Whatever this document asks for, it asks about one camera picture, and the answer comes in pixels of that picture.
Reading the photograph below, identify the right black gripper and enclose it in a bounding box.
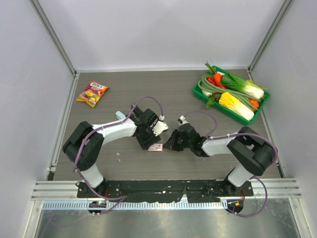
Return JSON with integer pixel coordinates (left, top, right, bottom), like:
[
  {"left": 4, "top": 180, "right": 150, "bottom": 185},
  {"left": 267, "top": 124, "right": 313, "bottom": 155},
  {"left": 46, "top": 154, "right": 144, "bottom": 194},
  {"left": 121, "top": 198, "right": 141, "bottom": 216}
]
[{"left": 163, "top": 129, "right": 193, "bottom": 152}]

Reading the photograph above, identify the red staple box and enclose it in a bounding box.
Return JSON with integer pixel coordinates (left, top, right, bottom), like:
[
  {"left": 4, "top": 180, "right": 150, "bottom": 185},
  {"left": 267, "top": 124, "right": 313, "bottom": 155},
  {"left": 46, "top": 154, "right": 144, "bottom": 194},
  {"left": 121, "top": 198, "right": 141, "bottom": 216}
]
[{"left": 148, "top": 143, "right": 163, "bottom": 152}]

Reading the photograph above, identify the light blue small stapler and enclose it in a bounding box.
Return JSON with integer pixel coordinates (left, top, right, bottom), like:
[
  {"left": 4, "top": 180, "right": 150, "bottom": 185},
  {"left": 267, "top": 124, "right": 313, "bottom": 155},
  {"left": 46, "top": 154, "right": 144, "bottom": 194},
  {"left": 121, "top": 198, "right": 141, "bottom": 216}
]
[{"left": 115, "top": 111, "right": 126, "bottom": 120}]

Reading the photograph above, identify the black large stapler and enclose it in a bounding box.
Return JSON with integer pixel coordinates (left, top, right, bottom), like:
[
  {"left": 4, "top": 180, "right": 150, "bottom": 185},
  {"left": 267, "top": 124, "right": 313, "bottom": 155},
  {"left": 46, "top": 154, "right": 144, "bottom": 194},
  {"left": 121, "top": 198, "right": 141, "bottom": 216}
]
[{"left": 131, "top": 104, "right": 143, "bottom": 117}]

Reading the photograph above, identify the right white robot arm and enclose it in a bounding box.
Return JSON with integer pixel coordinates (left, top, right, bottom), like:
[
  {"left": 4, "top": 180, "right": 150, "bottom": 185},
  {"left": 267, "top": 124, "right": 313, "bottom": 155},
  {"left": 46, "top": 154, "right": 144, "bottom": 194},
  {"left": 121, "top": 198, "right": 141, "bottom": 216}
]
[{"left": 163, "top": 123, "right": 278, "bottom": 196}]

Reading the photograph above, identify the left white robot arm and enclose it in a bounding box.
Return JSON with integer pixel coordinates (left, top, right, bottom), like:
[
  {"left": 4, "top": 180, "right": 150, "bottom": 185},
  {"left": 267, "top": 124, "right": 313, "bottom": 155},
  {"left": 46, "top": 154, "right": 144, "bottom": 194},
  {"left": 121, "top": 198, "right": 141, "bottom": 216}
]
[{"left": 62, "top": 107, "right": 168, "bottom": 198}]

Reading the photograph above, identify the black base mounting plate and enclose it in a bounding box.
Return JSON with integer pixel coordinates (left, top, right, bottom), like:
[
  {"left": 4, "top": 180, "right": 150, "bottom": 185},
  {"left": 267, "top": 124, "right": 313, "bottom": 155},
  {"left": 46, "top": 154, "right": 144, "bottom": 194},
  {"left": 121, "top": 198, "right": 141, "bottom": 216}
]
[{"left": 76, "top": 179, "right": 254, "bottom": 203}]

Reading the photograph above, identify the orange candy bag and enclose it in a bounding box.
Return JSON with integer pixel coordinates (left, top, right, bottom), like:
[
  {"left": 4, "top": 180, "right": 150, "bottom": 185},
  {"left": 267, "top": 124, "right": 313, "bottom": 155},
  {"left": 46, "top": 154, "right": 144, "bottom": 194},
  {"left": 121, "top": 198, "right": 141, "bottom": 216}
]
[{"left": 76, "top": 81, "right": 109, "bottom": 108}]

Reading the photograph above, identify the green long beans toy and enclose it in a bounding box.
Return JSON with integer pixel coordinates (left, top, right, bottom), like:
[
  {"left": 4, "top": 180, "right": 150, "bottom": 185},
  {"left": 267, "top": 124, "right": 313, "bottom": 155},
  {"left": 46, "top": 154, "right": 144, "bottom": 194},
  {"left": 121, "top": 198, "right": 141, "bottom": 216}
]
[{"left": 198, "top": 74, "right": 261, "bottom": 110}]

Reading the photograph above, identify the yellow napa cabbage toy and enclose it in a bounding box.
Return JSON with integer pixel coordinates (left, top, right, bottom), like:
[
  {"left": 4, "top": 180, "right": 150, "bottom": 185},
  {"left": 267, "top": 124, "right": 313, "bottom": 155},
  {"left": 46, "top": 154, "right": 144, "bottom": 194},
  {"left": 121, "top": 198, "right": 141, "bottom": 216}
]
[{"left": 218, "top": 92, "right": 254, "bottom": 121}]

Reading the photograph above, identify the red chili pepper toy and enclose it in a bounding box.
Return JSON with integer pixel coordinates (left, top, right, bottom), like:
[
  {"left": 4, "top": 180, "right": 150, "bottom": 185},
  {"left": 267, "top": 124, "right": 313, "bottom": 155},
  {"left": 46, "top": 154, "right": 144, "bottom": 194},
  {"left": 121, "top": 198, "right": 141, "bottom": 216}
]
[{"left": 207, "top": 77, "right": 218, "bottom": 87}]

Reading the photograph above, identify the green bok choy toy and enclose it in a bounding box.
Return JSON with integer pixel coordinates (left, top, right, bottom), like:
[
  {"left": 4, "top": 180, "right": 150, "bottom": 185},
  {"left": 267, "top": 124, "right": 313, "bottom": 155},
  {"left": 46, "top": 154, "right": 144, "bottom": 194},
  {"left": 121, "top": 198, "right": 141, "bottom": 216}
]
[{"left": 221, "top": 72, "right": 264, "bottom": 100}]

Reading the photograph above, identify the small orange carrot toy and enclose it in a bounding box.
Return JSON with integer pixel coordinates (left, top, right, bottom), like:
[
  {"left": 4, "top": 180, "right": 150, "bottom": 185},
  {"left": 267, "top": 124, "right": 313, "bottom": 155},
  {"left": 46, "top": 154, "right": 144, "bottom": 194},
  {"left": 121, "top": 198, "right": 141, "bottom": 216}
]
[{"left": 249, "top": 99, "right": 260, "bottom": 109}]

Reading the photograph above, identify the green plastic tray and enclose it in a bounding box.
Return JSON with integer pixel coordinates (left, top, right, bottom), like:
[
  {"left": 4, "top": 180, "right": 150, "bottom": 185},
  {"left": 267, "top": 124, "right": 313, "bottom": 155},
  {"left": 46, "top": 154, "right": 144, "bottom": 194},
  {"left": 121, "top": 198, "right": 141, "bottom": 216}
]
[{"left": 193, "top": 63, "right": 270, "bottom": 125}]

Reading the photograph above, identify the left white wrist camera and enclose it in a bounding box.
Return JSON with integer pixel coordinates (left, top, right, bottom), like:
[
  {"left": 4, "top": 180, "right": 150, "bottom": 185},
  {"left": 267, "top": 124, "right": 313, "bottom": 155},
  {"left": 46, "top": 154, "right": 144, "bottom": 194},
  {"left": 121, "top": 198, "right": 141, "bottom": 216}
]
[{"left": 152, "top": 120, "right": 168, "bottom": 136}]

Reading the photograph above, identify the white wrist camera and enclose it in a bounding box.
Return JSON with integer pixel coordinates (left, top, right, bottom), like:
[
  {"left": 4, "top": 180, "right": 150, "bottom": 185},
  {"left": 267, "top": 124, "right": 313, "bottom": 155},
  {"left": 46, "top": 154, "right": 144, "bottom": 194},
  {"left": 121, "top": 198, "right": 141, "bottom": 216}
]
[
  {"left": 152, "top": 120, "right": 168, "bottom": 136},
  {"left": 177, "top": 116, "right": 188, "bottom": 126}
]

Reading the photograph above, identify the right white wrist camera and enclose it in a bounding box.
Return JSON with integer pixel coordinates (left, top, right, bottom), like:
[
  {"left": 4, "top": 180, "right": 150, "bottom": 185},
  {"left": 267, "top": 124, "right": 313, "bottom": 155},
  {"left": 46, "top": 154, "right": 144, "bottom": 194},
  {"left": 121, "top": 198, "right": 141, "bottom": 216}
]
[{"left": 177, "top": 116, "right": 188, "bottom": 126}]

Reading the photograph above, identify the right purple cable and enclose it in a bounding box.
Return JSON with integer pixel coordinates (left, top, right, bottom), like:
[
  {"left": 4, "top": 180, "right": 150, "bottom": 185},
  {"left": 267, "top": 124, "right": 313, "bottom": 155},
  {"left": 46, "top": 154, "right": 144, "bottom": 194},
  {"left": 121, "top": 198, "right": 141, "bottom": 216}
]
[{"left": 184, "top": 110, "right": 278, "bottom": 218}]

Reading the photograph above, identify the purple cable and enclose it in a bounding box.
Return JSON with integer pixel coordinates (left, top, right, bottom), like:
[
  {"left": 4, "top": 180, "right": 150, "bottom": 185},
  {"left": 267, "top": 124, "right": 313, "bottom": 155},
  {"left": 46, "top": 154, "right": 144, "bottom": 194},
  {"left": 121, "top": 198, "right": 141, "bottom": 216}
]
[
  {"left": 73, "top": 96, "right": 166, "bottom": 215},
  {"left": 184, "top": 110, "right": 278, "bottom": 218}
]

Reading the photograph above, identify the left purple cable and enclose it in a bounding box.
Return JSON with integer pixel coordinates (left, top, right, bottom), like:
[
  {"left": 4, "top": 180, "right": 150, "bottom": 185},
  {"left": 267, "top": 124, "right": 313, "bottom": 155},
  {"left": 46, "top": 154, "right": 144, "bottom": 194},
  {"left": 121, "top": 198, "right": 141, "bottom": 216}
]
[{"left": 73, "top": 96, "right": 166, "bottom": 215}]

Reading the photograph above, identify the white slotted cable duct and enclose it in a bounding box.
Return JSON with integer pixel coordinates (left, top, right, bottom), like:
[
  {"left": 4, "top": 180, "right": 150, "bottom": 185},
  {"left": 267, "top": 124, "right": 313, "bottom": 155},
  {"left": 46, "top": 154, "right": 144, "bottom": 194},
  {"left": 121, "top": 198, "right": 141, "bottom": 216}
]
[{"left": 42, "top": 200, "right": 227, "bottom": 212}]

